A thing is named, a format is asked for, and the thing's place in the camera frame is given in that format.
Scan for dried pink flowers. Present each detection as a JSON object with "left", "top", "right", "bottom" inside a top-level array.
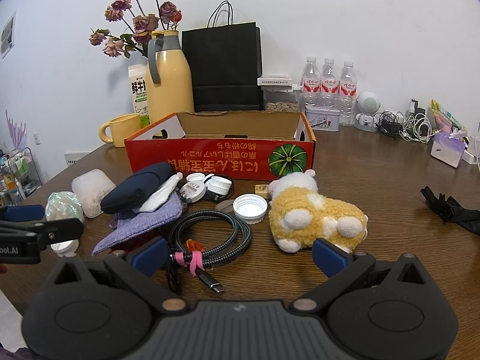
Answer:
[{"left": 89, "top": 0, "right": 183, "bottom": 59}]

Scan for clear seed container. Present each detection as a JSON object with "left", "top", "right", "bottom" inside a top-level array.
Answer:
[{"left": 261, "top": 84, "right": 302, "bottom": 113}]

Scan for flat white box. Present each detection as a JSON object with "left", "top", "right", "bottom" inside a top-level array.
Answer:
[{"left": 257, "top": 76, "right": 293, "bottom": 87}]

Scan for black paper bag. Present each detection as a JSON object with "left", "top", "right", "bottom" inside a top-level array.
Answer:
[{"left": 182, "top": 1, "right": 264, "bottom": 112}]

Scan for white round charger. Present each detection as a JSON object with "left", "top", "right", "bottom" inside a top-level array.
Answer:
[{"left": 180, "top": 181, "right": 207, "bottom": 204}]

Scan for iridescent ball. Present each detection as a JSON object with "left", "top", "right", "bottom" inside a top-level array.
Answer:
[{"left": 46, "top": 191, "right": 82, "bottom": 223}]

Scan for ribbed white bottle cap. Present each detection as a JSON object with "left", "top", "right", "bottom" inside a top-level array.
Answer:
[{"left": 204, "top": 180, "right": 231, "bottom": 196}]

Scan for translucent white container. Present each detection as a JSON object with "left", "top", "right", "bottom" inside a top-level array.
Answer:
[{"left": 71, "top": 169, "right": 117, "bottom": 218}]

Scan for clear water bottle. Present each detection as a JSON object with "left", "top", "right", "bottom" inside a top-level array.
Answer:
[
  {"left": 320, "top": 58, "right": 341, "bottom": 111},
  {"left": 301, "top": 57, "right": 322, "bottom": 113},
  {"left": 338, "top": 60, "right": 357, "bottom": 126}
]

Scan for purple knitted cloth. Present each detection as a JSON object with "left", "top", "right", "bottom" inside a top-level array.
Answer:
[{"left": 92, "top": 193, "right": 183, "bottom": 256}]

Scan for purple wall sticker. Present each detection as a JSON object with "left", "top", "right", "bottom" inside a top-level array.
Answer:
[{"left": 5, "top": 109, "right": 27, "bottom": 147}]

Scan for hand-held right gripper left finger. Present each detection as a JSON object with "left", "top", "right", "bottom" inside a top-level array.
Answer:
[{"left": 52, "top": 237, "right": 186, "bottom": 314}]

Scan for colourful snack packet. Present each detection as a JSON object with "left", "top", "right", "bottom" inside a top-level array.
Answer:
[{"left": 430, "top": 99, "right": 467, "bottom": 136}]

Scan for black cord loop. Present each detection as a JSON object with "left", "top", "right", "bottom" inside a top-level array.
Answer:
[{"left": 202, "top": 174, "right": 236, "bottom": 205}]

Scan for metal shelf rack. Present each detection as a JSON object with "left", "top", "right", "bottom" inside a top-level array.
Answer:
[{"left": 0, "top": 146, "right": 44, "bottom": 211}]

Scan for navy blue pouch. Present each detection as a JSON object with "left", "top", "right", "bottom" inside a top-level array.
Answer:
[{"left": 100, "top": 162, "right": 174, "bottom": 214}]

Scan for white cloth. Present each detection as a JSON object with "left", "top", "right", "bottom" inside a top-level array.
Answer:
[{"left": 140, "top": 172, "right": 183, "bottom": 212}]

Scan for printed tin box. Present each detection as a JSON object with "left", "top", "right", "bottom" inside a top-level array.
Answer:
[{"left": 304, "top": 105, "right": 341, "bottom": 132}]

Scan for red cardboard box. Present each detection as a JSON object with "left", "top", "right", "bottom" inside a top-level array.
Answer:
[{"left": 124, "top": 111, "right": 317, "bottom": 181}]

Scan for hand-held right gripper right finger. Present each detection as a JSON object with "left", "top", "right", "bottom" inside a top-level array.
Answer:
[{"left": 292, "top": 238, "right": 426, "bottom": 314}]

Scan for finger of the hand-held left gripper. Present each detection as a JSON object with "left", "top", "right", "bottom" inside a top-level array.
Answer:
[
  {"left": 0, "top": 217, "right": 85, "bottom": 241},
  {"left": 0, "top": 204, "right": 46, "bottom": 223}
]

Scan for tangled black cables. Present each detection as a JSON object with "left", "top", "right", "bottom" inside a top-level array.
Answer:
[{"left": 374, "top": 110, "right": 406, "bottom": 139}]

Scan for white milk carton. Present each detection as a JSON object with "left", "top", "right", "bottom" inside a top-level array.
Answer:
[{"left": 128, "top": 64, "right": 151, "bottom": 128}]

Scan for tangled white cables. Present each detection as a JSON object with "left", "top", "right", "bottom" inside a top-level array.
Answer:
[{"left": 399, "top": 114, "right": 434, "bottom": 144}]

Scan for white robot speaker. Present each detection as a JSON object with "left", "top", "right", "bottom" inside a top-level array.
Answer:
[{"left": 353, "top": 91, "right": 380, "bottom": 132}]

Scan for black glove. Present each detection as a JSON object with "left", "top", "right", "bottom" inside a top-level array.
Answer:
[{"left": 421, "top": 185, "right": 480, "bottom": 235}]

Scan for yellow white plush toy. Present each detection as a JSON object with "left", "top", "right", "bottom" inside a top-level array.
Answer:
[{"left": 268, "top": 170, "right": 369, "bottom": 254}]

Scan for yellow mug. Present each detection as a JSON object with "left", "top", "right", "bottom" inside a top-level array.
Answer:
[{"left": 98, "top": 113, "right": 142, "bottom": 147}]

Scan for large white bottle cap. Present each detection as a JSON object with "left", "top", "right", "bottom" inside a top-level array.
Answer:
[{"left": 232, "top": 194, "right": 268, "bottom": 226}]

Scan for braided black charging cable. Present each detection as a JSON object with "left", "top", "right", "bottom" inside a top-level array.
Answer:
[{"left": 167, "top": 210, "right": 254, "bottom": 295}]

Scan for yellow thermos jug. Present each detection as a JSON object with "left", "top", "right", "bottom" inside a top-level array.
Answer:
[{"left": 144, "top": 30, "right": 194, "bottom": 124}]

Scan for wall picture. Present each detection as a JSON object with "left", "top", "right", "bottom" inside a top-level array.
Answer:
[{"left": 0, "top": 10, "right": 17, "bottom": 59}]

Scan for purple tissue pack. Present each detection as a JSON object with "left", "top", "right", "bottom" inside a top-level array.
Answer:
[{"left": 430, "top": 129, "right": 467, "bottom": 168}]

